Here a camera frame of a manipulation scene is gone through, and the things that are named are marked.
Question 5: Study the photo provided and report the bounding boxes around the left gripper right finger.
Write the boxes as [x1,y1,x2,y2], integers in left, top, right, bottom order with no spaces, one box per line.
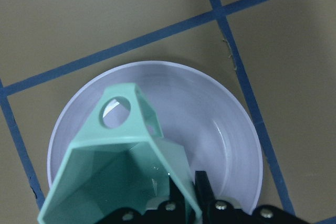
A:
[195,170,215,208]

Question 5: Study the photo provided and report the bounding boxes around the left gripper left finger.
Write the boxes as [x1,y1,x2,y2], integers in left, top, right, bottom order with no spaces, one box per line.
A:
[168,175,185,205]

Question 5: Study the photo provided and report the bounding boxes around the mint green faceted cup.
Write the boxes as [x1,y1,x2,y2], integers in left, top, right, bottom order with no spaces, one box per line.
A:
[38,83,202,223]

